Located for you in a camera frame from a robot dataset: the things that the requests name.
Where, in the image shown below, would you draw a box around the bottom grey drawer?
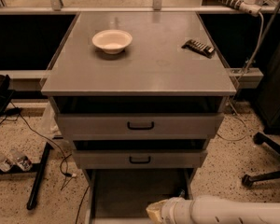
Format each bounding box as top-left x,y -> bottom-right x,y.
85,168 -> 194,224

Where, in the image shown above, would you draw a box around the black floor stand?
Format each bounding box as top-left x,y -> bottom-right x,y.
0,136 -> 63,211

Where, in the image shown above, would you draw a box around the white power strip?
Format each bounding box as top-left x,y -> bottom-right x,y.
218,0 -> 261,17

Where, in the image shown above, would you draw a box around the grey drawer cabinet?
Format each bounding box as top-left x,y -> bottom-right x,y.
40,10 -> 237,224

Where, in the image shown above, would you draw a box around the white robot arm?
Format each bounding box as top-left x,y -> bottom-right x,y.
146,195 -> 280,224

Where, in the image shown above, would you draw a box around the white paper bowl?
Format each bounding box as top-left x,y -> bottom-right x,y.
91,30 -> 133,54

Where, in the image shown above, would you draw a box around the clear water bottle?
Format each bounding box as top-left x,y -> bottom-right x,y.
0,152 -> 12,172
10,148 -> 33,172

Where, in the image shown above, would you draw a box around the black office chair base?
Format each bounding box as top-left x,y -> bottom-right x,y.
241,131 -> 280,188

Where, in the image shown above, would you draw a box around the middle grey drawer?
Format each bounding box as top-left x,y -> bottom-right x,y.
73,139 -> 207,169

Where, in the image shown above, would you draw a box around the top grey drawer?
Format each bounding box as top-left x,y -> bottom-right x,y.
54,96 -> 226,141

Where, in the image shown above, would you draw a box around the grey drawer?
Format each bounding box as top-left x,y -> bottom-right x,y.
85,168 -> 194,224
54,96 -> 226,141
73,139 -> 207,169

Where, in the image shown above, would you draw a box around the left clear water bottle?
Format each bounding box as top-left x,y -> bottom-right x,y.
0,152 -> 12,172

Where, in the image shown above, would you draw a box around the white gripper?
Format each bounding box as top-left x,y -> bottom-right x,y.
146,197 -> 193,224

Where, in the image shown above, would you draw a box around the dark snack bar package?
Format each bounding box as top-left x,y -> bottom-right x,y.
182,39 -> 215,59

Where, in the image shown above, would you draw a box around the right clear water bottle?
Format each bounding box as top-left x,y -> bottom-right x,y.
10,148 -> 33,172

